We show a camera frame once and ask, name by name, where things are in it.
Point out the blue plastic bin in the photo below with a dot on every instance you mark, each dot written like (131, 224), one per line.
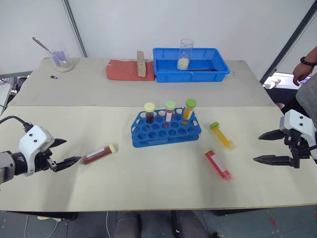
(168, 72)

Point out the person's bare hand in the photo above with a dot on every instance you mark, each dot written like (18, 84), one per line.
(301, 72)

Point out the dark metal frame post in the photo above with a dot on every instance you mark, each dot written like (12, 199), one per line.
(289, 42)

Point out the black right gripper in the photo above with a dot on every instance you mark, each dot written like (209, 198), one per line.
(297, 148)

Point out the white bottle on floor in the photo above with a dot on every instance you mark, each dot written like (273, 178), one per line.
(271, 83)

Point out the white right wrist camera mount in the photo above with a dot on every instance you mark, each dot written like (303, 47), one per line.
(296, 122)

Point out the wooden block with slots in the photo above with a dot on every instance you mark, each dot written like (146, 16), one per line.
(141, 65)

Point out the cream-capped dark red tube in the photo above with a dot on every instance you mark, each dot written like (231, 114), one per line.
(97, 155)

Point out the red folded cloth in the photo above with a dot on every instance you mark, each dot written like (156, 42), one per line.
(121, 70)

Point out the person's grey clothing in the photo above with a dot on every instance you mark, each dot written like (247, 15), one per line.
(308, 96)

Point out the metal spoon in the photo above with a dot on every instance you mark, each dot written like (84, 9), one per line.
(42, 45)

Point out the grey metal frame post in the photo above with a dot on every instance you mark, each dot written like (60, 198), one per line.
(74, 27)

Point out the tall clear beaker with grains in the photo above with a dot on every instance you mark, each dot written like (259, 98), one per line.
(184, 62)

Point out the person's forearm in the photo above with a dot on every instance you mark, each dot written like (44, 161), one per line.
(312, 54)

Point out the blue test tube rack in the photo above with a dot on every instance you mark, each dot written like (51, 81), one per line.
(163, 138)

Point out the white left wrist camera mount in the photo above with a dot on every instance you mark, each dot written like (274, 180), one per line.
(32, 141)

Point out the small black clip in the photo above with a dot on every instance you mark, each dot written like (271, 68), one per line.
(54, 77)

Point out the wide clear beaker with grains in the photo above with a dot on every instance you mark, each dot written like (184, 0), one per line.
(63, 64)

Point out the green-capped labelled red tube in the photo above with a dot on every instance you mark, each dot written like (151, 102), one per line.
(218, 163)
(170, 111)

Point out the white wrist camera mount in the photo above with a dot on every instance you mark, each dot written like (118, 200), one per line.
(32, 141)
(296, 122)

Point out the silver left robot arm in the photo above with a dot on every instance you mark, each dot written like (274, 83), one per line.
(6, 164)

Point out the green-capped orange liquid tube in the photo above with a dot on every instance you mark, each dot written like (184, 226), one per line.
(189, 107)
(221, 135)

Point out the yellow-capped dark liquid tube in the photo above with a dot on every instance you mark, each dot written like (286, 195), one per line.
(149, 114)

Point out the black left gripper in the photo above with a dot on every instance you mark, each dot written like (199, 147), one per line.
(42, 162)

